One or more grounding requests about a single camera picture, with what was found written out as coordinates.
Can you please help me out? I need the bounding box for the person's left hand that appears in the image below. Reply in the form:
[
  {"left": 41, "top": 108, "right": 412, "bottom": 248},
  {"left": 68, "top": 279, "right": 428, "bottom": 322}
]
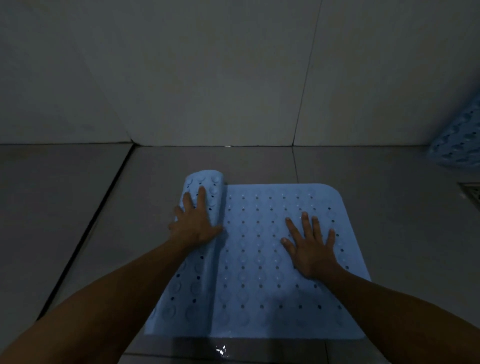
[{"left": 168, "top": 186, "right": 225, "bottom": 250}]

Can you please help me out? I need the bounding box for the blue perforated bath mat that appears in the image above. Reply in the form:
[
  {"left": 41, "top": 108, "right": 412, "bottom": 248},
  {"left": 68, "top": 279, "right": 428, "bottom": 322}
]
[{"left": 144, "top": 169, "right": 372, "bottom": 341}]

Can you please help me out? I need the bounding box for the person's right hand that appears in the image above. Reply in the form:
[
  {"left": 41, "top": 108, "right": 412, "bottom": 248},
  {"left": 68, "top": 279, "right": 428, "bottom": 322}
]
[{"left": 281, "top": 212, "right": 337, "bottom": 280}]

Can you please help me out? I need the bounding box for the person's right forearm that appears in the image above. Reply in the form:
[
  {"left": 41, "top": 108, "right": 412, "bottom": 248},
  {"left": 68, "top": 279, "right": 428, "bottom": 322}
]
[{"left": 319, "top": 263, "right": 480, "bottom": 364}]

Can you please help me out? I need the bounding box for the blue bath mat with suction cups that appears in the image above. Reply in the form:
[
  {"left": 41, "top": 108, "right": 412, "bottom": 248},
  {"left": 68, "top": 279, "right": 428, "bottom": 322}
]
[{"left": 426, "top": 93, "right": 480, "bottom": 168}]

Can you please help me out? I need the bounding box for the metal floor drain grate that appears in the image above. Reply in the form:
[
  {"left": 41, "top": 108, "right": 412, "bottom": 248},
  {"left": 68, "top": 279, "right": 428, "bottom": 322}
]
[{"left": 458, "top": 182, "right": 480, "bottom": 211}]

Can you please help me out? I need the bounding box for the person's left forearm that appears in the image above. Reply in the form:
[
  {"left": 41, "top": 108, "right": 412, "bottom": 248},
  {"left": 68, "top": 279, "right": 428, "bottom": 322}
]
[{"left": 0, "top": 238, "right": 193, "bottom": 364}]

